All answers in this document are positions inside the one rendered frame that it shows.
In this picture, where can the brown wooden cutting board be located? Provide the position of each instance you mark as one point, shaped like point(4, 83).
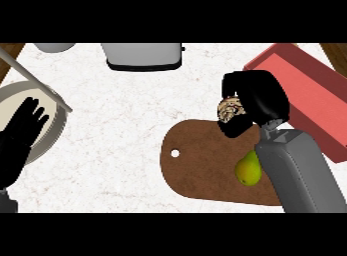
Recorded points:
point(205, 163)

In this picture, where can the red cardboard box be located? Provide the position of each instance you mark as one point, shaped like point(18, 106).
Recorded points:
point(313, 100)

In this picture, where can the grey toaster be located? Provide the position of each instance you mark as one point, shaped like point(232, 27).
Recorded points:
point(143, 56)

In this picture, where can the grey round object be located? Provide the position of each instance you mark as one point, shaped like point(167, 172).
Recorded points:
point(53, 47)

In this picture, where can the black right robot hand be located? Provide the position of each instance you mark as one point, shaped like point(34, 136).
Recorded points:
point(258, 96)

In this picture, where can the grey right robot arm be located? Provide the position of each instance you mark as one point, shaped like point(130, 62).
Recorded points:
point(298, 173)

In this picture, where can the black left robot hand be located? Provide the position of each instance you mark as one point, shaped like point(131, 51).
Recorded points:
point(13, 140)

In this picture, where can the yellow-green pear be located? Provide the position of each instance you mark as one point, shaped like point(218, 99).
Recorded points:
point(248, 169)

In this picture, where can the beige frosted cupcake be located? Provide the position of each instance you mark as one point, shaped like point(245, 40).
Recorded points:
point(229, 109)

